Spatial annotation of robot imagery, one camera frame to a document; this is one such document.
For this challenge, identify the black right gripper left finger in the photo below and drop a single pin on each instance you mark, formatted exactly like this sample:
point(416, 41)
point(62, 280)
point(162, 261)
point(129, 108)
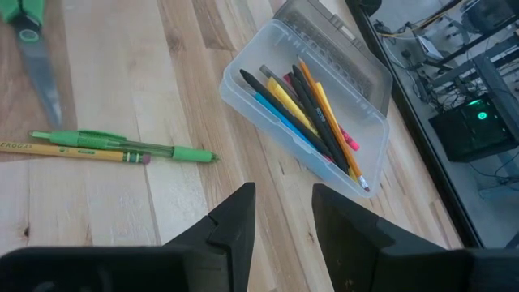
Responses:
point(227, 251)

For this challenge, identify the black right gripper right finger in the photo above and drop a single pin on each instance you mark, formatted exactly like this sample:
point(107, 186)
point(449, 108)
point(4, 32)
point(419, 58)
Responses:
point(353, 251)

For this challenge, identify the orange wooden pencil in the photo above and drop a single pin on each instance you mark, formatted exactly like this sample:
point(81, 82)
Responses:
point(337, 130)

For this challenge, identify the black click pen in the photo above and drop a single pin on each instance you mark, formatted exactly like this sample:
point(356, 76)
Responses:
point(320, 117)
point(284, 111)

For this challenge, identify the blue multicolour click pen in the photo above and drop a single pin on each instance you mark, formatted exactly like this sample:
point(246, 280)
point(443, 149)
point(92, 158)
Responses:
point(275, 115)

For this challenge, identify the yellow highlighter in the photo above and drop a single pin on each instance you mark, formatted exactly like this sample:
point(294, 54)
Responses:
point(284, 97)

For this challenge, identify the grey pen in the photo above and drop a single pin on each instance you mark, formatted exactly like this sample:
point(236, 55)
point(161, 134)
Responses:
point(271, 75)

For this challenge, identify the yellow wooden pencil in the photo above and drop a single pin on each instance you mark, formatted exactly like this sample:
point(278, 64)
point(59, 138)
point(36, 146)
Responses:
point(61, 151)

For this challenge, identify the clear plastic supply box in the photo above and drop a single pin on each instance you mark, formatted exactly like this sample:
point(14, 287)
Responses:
point(259, 52)

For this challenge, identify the black computer with green light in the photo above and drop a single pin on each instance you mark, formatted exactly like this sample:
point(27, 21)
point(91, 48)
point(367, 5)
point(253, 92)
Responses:
point(470, 130)

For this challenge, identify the black aluminium table frame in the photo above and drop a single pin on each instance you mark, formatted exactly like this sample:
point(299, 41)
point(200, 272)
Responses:
point(405, 121)

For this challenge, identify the grey desk frame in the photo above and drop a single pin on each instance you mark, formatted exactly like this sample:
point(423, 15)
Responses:
point(486, 81)

